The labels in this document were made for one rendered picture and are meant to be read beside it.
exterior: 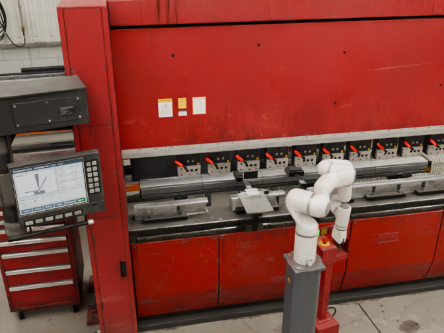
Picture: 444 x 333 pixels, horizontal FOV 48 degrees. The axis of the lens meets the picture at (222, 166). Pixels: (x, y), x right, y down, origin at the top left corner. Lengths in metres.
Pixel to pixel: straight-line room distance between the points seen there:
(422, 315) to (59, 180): 2.86
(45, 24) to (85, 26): 4.36
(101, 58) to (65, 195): 0.75
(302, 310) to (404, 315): 1.41
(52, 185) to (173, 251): 1.09
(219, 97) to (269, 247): 1.15
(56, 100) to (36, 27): 4.57
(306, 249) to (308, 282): 0.20
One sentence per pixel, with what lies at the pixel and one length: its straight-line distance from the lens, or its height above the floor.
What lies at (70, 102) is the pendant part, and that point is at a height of 1.88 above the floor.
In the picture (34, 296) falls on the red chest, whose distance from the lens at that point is 4.02.
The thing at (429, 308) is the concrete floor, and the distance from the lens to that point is 4.35.
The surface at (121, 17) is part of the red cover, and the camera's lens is 2.97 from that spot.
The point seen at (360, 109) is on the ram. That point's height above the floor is 1.56.
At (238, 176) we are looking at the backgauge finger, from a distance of 3.67.
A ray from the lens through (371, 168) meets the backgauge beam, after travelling 4.09.
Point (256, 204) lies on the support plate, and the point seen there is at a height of 1.00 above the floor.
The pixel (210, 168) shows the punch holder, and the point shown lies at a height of 1.22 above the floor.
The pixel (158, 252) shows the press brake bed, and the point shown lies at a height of 0.68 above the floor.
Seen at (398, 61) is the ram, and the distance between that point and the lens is 3.53.
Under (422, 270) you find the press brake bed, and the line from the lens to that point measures 4.37.
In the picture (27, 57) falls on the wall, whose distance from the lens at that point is 7.26.
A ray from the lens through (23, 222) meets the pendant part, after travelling 2.82.
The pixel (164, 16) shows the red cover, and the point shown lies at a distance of 2.99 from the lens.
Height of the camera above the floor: 2.66
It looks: 25 degrees down
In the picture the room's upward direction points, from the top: straight up
